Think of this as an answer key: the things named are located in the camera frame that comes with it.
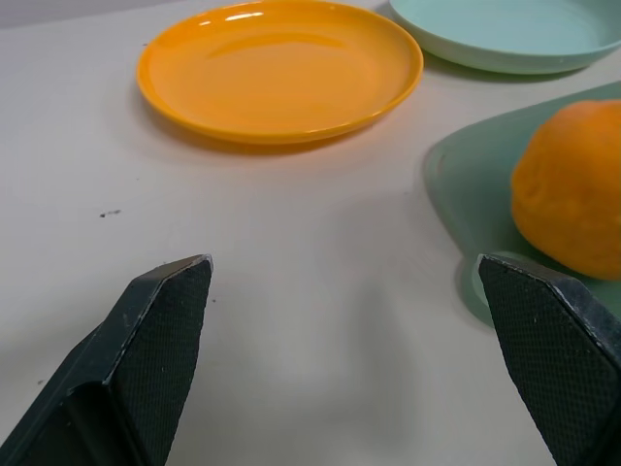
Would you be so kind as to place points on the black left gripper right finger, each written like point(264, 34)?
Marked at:
point(558, 359)

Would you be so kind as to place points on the green plastic tray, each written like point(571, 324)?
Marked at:
point(475, 184)

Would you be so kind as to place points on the orange fruit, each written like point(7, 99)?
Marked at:
point(572, 189)

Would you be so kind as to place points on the light green plastic plate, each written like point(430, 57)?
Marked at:
point(504, 34)

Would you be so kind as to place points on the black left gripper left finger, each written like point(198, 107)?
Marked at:
point(145, 369)

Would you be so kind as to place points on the orange plastic plate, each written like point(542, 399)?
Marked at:
point(279, 73)

